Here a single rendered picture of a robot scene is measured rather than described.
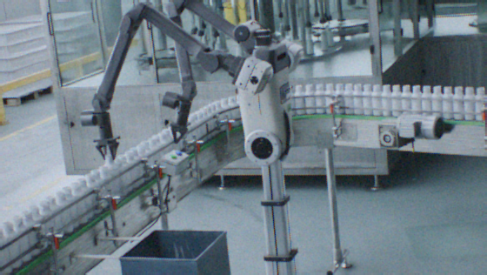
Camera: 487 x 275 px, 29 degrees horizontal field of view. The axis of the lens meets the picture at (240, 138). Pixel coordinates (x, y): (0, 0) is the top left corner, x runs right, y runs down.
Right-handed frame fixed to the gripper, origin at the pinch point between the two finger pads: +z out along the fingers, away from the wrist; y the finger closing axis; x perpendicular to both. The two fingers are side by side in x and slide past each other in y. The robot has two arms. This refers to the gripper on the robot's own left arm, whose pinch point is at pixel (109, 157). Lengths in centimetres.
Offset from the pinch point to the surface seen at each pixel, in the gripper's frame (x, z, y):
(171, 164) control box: 23.9, 10.0, 17.2
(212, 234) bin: -23, 26, 53
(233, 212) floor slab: 278, 118, -60
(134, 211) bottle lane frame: 6.3, 25.8, 4.8
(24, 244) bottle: -73, 12, 2
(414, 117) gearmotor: 131, 16, 107
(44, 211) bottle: -55, 5, 1
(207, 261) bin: -44, 29, 59
